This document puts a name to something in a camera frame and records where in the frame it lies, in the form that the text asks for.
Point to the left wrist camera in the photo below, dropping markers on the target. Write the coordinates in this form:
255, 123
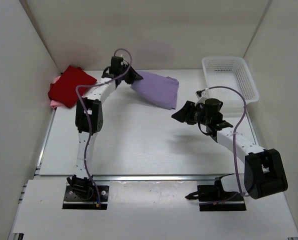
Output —
124, 58

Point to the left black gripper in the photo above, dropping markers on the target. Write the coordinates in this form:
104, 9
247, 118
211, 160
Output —
133, 76

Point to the pink t shirt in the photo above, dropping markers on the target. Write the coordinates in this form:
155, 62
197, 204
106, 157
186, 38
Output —
62, 93

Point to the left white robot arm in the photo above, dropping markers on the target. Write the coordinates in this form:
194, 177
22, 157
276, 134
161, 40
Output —
89, 118

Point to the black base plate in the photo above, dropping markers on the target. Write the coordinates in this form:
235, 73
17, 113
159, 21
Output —
74, 201
213, 198

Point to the red t shirt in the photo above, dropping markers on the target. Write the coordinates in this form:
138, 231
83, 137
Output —
76, 76

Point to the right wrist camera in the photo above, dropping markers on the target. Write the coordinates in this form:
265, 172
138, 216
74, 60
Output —
201, 97

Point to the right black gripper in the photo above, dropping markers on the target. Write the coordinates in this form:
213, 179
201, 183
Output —
186, 114

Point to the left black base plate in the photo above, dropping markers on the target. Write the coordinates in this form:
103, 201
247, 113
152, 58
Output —
74, 201

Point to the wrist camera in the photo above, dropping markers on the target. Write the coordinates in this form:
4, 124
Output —
201, 97
124, 58

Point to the aluminium rail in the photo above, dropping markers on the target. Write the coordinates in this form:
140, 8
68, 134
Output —
155, 178

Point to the lavender t shirt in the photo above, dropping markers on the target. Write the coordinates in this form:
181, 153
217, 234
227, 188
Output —
159, 90

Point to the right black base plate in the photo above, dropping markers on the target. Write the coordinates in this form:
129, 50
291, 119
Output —
213, 198

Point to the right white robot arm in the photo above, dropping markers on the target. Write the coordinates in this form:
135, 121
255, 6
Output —
264, 173

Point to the white plastic basket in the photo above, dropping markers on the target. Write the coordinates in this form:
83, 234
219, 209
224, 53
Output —
232, 72

